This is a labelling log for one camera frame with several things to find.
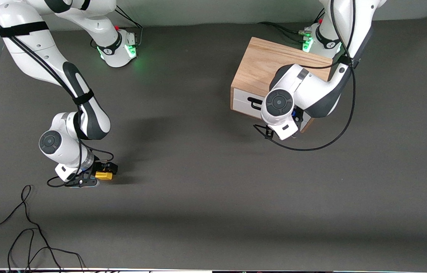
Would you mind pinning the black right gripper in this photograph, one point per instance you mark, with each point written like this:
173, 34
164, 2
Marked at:
98, 169

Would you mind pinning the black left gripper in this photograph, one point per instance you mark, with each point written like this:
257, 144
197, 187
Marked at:
269, 133

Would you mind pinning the yellow cube block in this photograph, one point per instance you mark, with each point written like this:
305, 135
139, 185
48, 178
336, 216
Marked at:
104, 176

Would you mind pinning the white-front wooden drawer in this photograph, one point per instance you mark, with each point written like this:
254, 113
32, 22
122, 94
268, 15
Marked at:
242, 102

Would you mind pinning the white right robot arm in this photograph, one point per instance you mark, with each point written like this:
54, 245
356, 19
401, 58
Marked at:
27, 49

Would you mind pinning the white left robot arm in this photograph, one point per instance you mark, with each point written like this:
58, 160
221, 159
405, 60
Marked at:
304, 91

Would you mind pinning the wooden drawer cabinet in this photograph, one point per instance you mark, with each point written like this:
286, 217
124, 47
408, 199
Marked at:
259, 64

